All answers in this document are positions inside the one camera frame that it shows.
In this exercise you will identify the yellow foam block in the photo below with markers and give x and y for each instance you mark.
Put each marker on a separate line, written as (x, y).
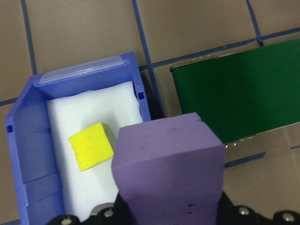
(91, 147)

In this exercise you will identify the purple foam block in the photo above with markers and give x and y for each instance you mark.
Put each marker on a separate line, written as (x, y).
(168, 164)

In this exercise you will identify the blue plastic storage bin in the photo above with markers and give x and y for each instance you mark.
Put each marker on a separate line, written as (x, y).
(30, 140)

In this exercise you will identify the white foam pad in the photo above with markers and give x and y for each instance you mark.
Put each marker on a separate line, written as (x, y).
(93, 105)

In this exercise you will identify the green conveyor belt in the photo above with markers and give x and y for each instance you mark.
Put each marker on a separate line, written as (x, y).
(234, 93)

